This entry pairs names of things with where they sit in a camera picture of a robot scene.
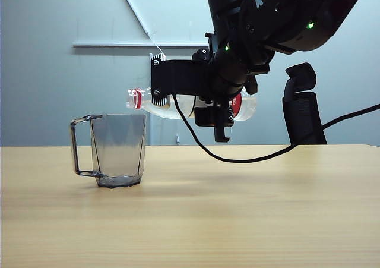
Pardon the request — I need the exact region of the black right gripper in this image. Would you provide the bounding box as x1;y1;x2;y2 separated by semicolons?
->
150;42;271;108

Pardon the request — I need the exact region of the clear water bottle red label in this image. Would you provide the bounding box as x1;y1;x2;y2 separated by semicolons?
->
126;87;258;122

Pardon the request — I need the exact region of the grey transparent plastic mug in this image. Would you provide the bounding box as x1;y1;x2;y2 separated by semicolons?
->
69;114;147;188

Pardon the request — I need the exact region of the black mesh office chair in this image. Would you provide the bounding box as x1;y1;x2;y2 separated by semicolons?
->
281;62;328;146

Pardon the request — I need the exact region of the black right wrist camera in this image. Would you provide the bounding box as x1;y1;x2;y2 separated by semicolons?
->
194;105;236;143

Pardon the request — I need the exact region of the horizontal white wall cable duct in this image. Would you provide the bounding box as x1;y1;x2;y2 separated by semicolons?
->
72;42;213;49

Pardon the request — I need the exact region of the diagonal white wall cable duct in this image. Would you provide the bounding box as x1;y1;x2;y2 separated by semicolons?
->
115;0;152;37

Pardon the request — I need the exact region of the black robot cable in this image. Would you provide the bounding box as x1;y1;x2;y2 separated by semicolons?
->
171;94;380;163

